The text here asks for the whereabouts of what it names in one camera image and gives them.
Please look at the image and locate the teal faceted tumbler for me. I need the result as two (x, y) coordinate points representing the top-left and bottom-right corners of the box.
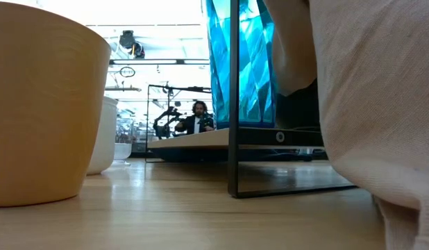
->
(204, 0), (278, 130)

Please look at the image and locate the clear glass cup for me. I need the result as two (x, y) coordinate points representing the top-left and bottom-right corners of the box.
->
(113, 117), (134, 164)

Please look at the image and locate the white mug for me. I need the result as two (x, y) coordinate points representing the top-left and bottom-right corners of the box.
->
(86, 96), (119, 176)

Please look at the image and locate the small orange cup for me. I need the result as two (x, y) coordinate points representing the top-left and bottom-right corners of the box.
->
(0, 1), (112, 208)

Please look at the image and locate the wooden shelf with black legs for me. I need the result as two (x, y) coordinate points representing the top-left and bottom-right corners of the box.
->
(144, 0), (358, 199)

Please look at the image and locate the person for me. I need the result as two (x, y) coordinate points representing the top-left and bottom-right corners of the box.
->
(174, 100), (215, 135)

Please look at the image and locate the beige cloth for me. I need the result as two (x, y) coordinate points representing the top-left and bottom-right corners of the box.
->
(262, 0), (429, 250)

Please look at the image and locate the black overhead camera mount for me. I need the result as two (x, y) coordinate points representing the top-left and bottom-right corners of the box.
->
(119, 30), (146, 59)

